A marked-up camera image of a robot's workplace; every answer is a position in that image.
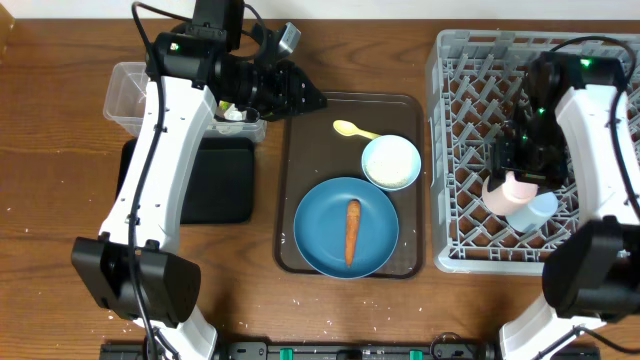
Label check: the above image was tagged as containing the pink cup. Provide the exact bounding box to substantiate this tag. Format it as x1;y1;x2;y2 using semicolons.
482;171;538;216

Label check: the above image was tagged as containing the yellow plastic spoon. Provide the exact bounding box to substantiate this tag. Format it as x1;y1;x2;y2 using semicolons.
333;120;379;140

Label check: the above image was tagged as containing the dark blue plate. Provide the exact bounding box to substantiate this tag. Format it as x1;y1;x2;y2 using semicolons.
293;177;399;279

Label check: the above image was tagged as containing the white paper ball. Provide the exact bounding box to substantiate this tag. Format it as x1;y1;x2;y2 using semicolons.
223;107;247;122

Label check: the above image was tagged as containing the grey dishwasher rack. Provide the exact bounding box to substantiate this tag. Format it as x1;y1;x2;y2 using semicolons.
427;30;639;276

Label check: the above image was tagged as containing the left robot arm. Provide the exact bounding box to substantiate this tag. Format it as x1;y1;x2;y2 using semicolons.
71;1;327;359

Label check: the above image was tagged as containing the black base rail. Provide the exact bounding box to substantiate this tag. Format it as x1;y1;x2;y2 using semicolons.
98;335;602;360

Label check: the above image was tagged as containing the black tray bin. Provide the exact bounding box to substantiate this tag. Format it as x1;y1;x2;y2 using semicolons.
115;136;256;225

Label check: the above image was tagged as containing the orange carrot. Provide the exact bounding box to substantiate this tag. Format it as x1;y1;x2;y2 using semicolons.
345;200;361;267

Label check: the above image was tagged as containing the light blue cup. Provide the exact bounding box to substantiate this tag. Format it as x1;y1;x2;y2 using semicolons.
506;192;559;233

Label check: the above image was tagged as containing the brown serving tray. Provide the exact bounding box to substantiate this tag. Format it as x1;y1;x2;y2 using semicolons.
274;92;425;279

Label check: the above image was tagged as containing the clear plastic bin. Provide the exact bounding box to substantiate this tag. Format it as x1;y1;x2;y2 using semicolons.
103;62;267;143

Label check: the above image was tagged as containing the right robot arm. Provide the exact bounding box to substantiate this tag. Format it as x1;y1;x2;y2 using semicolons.
482;51;639;359

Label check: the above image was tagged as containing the light blue rice bowl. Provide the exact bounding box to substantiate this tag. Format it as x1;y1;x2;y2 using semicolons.
361;135;422;192

